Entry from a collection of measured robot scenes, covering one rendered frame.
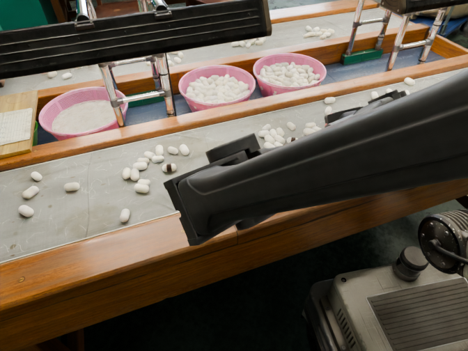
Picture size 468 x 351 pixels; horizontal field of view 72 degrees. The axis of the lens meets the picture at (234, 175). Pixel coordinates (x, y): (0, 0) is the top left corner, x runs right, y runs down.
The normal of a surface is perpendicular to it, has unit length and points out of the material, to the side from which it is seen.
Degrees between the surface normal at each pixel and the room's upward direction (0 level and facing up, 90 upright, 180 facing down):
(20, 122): 0
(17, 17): 90
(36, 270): 0
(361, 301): 1
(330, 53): 90
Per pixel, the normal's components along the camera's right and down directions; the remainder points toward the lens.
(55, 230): -0.01, -0.71
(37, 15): 0.36, 0.65
